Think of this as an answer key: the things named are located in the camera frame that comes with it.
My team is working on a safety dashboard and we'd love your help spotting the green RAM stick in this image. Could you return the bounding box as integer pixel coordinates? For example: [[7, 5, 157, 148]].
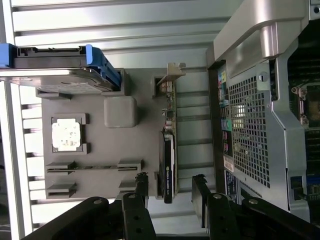
[[47, 163, 141, 173]]

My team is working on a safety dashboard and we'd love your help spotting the grey plastic parts rack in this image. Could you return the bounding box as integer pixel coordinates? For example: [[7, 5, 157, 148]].
[[34, 68, 181, 201]]

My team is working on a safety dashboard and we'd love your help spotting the open black PC case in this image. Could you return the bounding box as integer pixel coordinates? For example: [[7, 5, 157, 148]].
[[206, 0, 320, 223]]

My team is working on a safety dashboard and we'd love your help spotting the silver CPU chip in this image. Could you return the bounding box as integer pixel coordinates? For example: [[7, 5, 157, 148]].
[[51, 118, 83, 152]]

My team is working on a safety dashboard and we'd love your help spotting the green motherboard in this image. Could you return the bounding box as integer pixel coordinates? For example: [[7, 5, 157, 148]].
[[286, 34, 320, 203]]

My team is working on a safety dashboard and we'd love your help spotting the hard disk in blue caddy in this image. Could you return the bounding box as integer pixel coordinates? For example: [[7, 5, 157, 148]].
[[0, 42, 123, 95]]

